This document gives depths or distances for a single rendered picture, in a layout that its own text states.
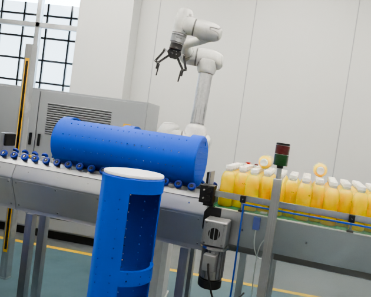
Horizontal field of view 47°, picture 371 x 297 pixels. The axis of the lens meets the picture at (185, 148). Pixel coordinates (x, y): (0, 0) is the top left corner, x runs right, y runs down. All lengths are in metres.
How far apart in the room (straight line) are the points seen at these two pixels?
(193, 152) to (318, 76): 3.23
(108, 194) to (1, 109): 2.86
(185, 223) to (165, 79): 3.24
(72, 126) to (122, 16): 2.90
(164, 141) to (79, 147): 0.50
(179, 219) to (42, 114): 2.43
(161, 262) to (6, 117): 2.30
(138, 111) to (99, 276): 2.33
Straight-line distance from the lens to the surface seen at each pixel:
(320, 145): 5.23
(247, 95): 5.20
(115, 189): 1.87
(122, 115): 4.10
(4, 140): 2.91
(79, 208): 2.57
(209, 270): 2.04
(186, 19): 2.61
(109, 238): 1.91
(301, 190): 2.15
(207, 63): 3.09
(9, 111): 4.58
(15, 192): 2.80
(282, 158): 1.91
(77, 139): 2.51
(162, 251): 3.06
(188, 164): 2.24
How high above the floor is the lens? 1.28
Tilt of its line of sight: 3 degrees down
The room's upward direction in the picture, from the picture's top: 8 degrees clockwise
